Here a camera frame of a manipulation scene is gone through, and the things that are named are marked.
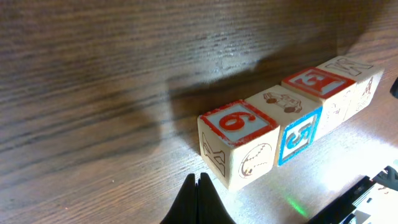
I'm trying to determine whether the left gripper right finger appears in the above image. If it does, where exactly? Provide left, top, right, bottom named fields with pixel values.
left=197, top=172, right=236, bottom=224

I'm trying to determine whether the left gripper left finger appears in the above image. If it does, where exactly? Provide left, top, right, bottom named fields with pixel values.
left=161, top=174, right=197, bottom=224

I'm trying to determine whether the red number wood block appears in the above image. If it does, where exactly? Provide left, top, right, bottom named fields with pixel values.
left=197, top=100, right=280, bottom=191

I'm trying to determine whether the blue number 5 block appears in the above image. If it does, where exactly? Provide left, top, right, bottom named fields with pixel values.
left=245, top=85, right=323, bottom=166

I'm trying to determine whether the blue baseball wood block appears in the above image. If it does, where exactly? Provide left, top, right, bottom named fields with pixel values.
left=281, top=67, right=356, bottom=140

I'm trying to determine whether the letter M wood block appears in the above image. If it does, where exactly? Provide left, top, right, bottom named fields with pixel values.
left=317, top=56, right=385, bottom=121

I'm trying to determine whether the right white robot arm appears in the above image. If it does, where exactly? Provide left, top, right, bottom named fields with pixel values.
left=308, top=110, right=397, bottom=223

